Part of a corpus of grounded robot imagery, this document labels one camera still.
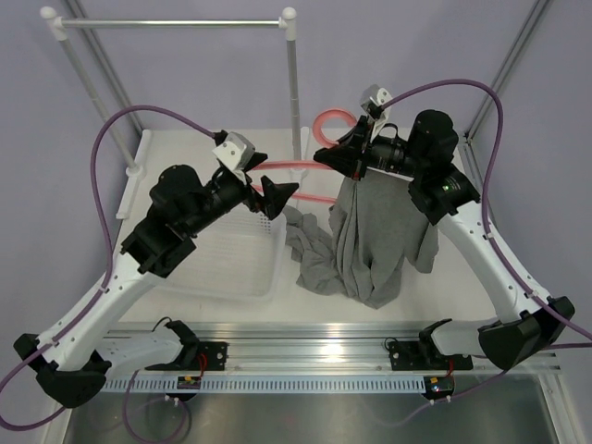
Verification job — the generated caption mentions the white clothes rack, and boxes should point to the white clothes rack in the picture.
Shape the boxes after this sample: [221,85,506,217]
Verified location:
[39,5,312,220]

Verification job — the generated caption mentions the left aluminium frame post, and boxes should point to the left aluminium frame post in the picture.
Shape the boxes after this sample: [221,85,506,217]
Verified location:
[61,0,132,108]

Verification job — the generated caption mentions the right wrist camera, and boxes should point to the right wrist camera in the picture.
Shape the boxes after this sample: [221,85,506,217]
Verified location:
[360,84,392,142]

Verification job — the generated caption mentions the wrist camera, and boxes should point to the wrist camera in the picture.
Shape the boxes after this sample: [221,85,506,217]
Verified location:
[360,84,392,142]
[213,130,255,171]

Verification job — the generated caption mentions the grey t shirt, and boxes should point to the grey t shirt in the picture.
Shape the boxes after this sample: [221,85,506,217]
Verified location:
[283,171,439,309]

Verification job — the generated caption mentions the white slotted cable duct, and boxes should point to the white slotted cable duct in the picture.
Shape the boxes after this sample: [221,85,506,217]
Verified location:
[103,375,426,394]

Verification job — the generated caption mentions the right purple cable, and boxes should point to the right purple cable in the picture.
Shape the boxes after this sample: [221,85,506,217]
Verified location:
[381,79,592,348]

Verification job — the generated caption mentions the white plastic basket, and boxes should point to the white plastic basket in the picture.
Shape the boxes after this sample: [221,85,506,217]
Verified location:
[159,206,286,302]

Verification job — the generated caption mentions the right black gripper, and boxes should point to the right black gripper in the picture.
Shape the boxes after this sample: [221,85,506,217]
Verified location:
[314,116,426,181]

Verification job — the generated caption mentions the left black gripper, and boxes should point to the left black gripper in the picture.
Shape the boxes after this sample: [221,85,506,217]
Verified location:
[184,153,298,236]

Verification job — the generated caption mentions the aluminium mounting rail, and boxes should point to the aluminium mounting rail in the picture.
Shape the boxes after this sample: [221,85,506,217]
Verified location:
[108,323,561,372]

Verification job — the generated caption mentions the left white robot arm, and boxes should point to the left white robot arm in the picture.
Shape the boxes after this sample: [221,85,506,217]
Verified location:
[14,165,299,409]

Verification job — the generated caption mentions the right aluminium frame post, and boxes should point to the right aluminium frame post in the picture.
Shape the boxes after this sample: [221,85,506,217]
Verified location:
[464,0,553,140]

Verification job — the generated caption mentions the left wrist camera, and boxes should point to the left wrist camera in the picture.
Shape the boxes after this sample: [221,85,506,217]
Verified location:
[213,130,255,171]

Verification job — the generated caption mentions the aluminium frame post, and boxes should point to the aluminium frame post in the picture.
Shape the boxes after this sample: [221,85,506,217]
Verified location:
[464,0,553,140]
[61,0,132,108]

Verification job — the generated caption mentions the pink plastic hanger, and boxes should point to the pink plastic hanger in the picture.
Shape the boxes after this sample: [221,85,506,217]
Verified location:
[254,108,356,204]

